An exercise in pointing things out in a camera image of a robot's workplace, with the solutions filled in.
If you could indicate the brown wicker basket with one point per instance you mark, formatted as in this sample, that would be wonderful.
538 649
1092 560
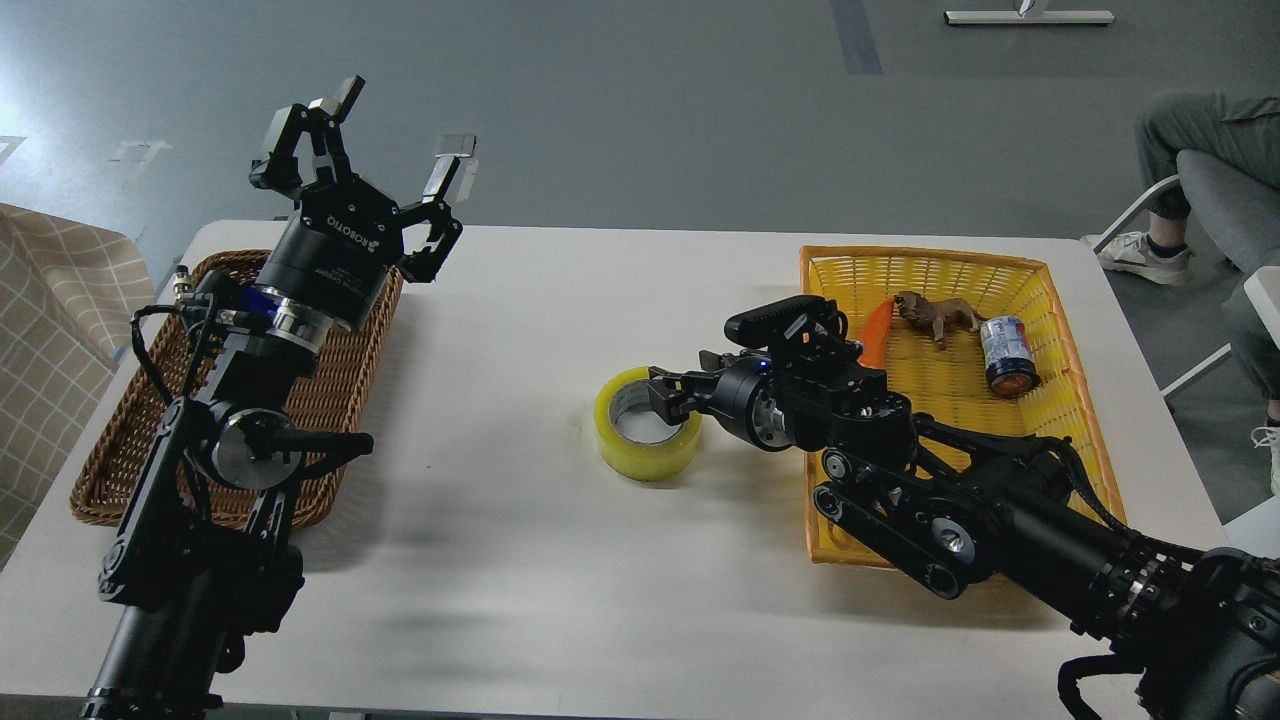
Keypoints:
333 400

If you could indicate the beige checkered cloth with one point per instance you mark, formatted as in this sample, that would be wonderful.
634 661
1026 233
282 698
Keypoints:
68 290

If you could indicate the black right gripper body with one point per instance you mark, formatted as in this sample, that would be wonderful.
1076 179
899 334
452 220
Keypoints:
741 398

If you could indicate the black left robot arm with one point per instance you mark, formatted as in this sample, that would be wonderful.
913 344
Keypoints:
202 557

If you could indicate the yellow tape roll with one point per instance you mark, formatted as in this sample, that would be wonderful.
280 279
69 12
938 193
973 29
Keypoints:
633 439

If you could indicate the seated person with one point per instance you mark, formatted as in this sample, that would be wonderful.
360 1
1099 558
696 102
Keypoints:
1215 156

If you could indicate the white metal bar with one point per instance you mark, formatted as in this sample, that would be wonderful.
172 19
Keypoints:
1031 18

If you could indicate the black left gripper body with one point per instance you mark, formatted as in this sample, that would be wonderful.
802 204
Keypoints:
336 251

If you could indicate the orange toy carrot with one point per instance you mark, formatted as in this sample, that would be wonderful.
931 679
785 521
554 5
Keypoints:
874 335

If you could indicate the brown toy lion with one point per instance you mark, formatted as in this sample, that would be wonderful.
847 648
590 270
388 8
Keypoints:
934 318

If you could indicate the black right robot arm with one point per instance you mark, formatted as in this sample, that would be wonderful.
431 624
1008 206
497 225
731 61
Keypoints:
951 507

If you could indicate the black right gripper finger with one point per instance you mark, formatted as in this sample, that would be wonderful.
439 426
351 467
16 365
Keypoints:
675 396

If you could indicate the small blue can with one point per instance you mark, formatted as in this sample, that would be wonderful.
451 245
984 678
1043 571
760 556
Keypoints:
1010 368

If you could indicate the yellow plastic basket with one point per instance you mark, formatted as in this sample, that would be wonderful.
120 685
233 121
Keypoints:
951 384

